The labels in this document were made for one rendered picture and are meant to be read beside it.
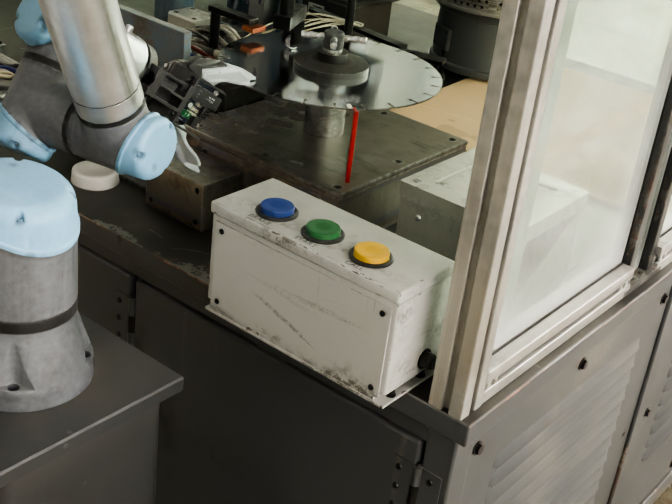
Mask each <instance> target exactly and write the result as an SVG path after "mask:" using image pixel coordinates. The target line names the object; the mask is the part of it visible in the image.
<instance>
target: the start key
mask: <svg viewBox="0 0 672 504"><path fill-rule="evenodd" d="M305 232H306V234H307V235H309V236H310V237H312V238H315V239H319V240H334V239H337V238H339V237H340V234H341V227H340V225H339V224H337V223H336V222H334V221H331V220H327V219H314V220H311V221H309V222H308V223H307V224H306V229H305Z"/></svg>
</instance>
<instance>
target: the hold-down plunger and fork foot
mask: <svg viewBox="0 0 672 504"><path fill-rule="evenodd" d="M306 15H307V5H305V4H300V3H295V0H280V6H279V12H278V13H276V14H275V15H274V20H273V28H274V29H279V30H283V31H282V41H281V43H283V44H284V43H285V39H286V37H287V36H288V35H291V38H290V47H291V48H292V47H299V46H302V45H303V37H301V31H302V30H304V26H305V21H303V20H304V19H305V18H306Z"/></svg>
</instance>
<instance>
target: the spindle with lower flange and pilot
mask: <svg viewBox="0 0 672 504"><path fill-rule="evenodd" d="M345 114H346V110H341V109H335V105H333V109H330V108H322V107H315V106H309V105H306V111H305V121H304V131H305V132H306V133H308V134H310V135H312V136H315V137H320V138H336V137H339V136H341V135H342V134H343V130H344V122H345Z"/></svg>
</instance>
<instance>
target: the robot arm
mask: <svg viewBox="0 0 672 504"><path fill-rule="evenodd" d="M16 17H17V19H16V21H15V30H16V33H17V34H18V36H19V37H20V38H21V39H23V41H24V42H25V43H26V44H27V46H26V48H25V50H24V55H23V57H22V59H21V61H20V64H19V66H18V68H17V70H16V73H15V75H14V77H13V79H12V81H11V84H10V86H9V88H8V90H7V93H6V95H5V97H4V99H3V101H1V102H0V145H2V146H4V147H6V148H8V149H10V150H13V151H15V152H17V153H19V154H22V155H24V156H26V157H29V158H31V159H34V160H37V161H40V162H47V161H48V160H49V159H50V158H51V156H52V154H53V152H55V151H56V149H57V150H59V151H62V152H65V153H68V154H70V155H73V156H77V157H80V158H83V159H85V160H88V161H91V162H93V163H96V164H99V165H101V166H104V167H107V168H109V169H112V170H115V171H116V172H117V173H118V174H120V175H128V176H132V177H135V178H138V179H142V180H151V179H154V178H156V177H158V176H159V175H161V174H162V173H163V172H164V169H166V168H167V167H168V166H169V164H170V162H171V160H172V158H173V156H175V157H176V158H177V159H178V160H179V161H180V162H181V163H183V164H184V165H185V166H186V167H188V168H189V169H191V170H193V171H195V172H198V173H199V172H200V168H199V166H200V165H201V163H200V160H199V158H198V156H197V154H196V153H195V152H194V151H193V149H192V148H191V147H190V146H189V144H188V142H187V140H186V135H187V134H189V135H191V136H193V137H194V138H196V139H198V140H199V139H200V138H199V137H198V136H196V135H194V134H193V133H191V132H190V131H188V130H186V129H185V126H184V125H182V124H181V123H179V122H178V121H176V120H177V119H179V120H180V121H182V122H184V123H186V124H187V125H189V126H190V127H192V128H194V129H197V128H198V127H199V126H200V123H201V121H202V120H204V121H205V119H206V117H207V116H208V114H209V112H210V111H209V110H208V109H211V110H213V111H214V112H215V111H216V110H217V108H218V106H219V105H220V103H221V101H222V100H221V99H220V98H218V97H217V96H218V94H219V92H220V93H222V94H224V95H226V93H225V92H223V91H222V90H220V89H219V88H217V87H216V85H217V84H218V83H220V82H228V83H233V84H237V85H247V84H250V81H255V80H256V77H255V76H253V75H252V74H251V73H249V72H248V71H246V70H244V69H242V68H240V67H237V66H234V65H231V64H228V63H225V62H222V61H219V60H216V59H212V58H209V57H206V56H201V55H196V56H191V57H188V58H185V59H177V60H173V61H171V62H167V61H165V62H164V63H163V65H162V67H158V56H157V52H156V50H155V49H154V48H153V47H152V46H150V45H149V44H147V43H146V42H145V41H144V40H143V39H141V38H140V37H138V36H137V35H135V34H134V33H132V31H133V29H134V28H133V26H131V25H130V24H127V25H126V27H125V26H124V22H123V19H122V15H121V12H120V8H119V5H118V1H117V0H22V2H21V3H20V5H19V7H18V9H17V12H16ZM143 92H144V93H145V95H144V94H143ZM79 233H80V219H79V215H78V212H77V198H76V194H75V191H74V189H73V187H72V186H71V184H70V183H69V182H68V180H67V179H66V178H65V177H64V176H62V175H61V174H60V173H58V172H57V171H55V170H54V169H52V168H50V167H48V166H46V165H43V164H41V163H38V162H34V161H31V160H26V159H23V160H22V161H16V160H14V158H0V412H10V413H23V412H34V411H40V410H45V409H49V408H52V407H55V406H58V405H61V404H63V403H66V402H68V401H70V400H71V399H73V398H75V397H76V396H78V395H79V394H80V393H82V392H83V391H84V390H85V389H86V388H87V386H88V385H89V384H90V382H91V380H92V377H93V373H94V352H93V348H92V345H91V342H90V339H89V337H88V334H87V332H86V329H85V327H84V324H83V322H82V319H81V316H80V314H79V311H78V237H79Z"/></svg>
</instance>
